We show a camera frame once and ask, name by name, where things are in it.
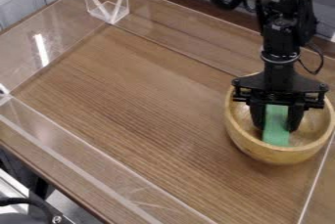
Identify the clear acrylic corner bracket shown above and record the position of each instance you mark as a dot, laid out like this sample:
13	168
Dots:
107	11

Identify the green rectangular block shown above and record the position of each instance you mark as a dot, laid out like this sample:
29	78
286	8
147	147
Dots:
274	132

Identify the black metal bracket with bolt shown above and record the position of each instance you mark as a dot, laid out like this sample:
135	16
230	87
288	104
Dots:
48	215

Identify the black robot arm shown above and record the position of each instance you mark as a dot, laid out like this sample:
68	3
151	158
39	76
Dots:
286	25

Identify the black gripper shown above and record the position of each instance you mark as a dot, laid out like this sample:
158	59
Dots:
278	86

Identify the brown wooden bowl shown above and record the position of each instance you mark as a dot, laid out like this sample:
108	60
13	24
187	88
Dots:
303	144

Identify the clear acrylic front wall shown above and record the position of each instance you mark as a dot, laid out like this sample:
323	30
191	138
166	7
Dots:
99	182

